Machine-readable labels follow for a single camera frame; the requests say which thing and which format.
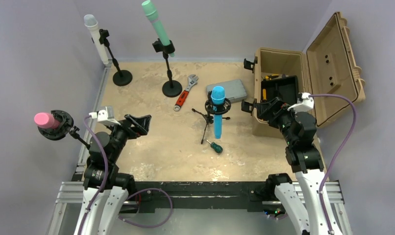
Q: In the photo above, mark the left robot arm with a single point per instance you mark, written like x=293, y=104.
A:
x=104, y=187

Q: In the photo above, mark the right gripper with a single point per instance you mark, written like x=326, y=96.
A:
x=264, y=109

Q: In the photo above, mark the tan hard toolbox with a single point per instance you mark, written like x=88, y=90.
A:
x=327, y=67

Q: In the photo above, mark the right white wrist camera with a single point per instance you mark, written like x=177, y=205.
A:
x=305, y=103

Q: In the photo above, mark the pink microphone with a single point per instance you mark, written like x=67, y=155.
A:
x=46, y=121

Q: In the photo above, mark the black shock-mount left stand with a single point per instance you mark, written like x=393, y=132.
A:
x=66, y=127

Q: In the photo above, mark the black round-base stand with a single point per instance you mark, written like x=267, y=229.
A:
x=171, y=88
x=120, y=77

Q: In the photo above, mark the white microphone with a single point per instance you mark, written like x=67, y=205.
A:
x=92, y=25

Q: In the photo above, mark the black round-base back stand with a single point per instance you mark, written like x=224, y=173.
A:
x=120, y=77

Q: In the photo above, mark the red adjustable wrench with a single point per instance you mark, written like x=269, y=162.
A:
x=192, y=80

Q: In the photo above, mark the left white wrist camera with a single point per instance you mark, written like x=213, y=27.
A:
x=105, y=116

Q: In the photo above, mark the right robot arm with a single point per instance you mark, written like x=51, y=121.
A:
x=313, y=215

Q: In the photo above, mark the mint green microphone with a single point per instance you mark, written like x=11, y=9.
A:
x=163, y=43

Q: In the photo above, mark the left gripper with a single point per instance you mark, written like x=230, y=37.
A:
x=140, y=125

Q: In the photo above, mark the black tripod shock-mount stand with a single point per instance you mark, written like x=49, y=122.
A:
x=213, y=109

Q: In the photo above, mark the grey plastic tool case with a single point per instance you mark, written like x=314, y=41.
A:
x=234, y=90

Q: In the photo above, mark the black toolbox tray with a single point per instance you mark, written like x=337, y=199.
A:
x=285, y=88

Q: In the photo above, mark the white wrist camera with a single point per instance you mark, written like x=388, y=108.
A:
x=105, y=116
x=305, y=103

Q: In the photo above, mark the green stubby screwdriver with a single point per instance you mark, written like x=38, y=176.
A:
x=217, y=148

